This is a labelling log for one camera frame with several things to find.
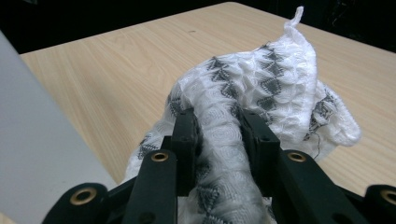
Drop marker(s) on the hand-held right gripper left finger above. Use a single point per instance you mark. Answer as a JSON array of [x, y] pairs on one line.
[[185, 140]]

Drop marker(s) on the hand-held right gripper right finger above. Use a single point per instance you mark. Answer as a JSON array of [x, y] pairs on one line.
[[263, 146]]

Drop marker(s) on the white cloth with grey pattern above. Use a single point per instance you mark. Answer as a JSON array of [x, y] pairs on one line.
[[249, 77]]

